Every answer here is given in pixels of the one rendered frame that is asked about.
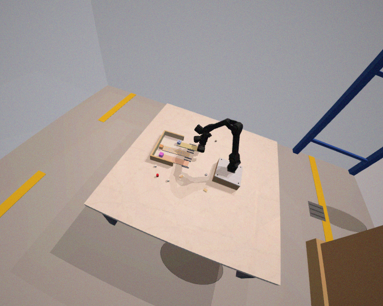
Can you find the tan strip with blue speckles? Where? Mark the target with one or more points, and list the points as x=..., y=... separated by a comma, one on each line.
x=183, y=153

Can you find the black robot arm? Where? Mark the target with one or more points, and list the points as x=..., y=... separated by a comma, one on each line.
x=236, y=129

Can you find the yellow striped strip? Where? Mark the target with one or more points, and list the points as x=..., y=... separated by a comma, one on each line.
x=188, y=146

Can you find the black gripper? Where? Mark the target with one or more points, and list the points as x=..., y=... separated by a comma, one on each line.
x=201, y=146

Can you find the pink flat strip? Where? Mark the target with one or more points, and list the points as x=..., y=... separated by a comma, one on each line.
x=181, y=162

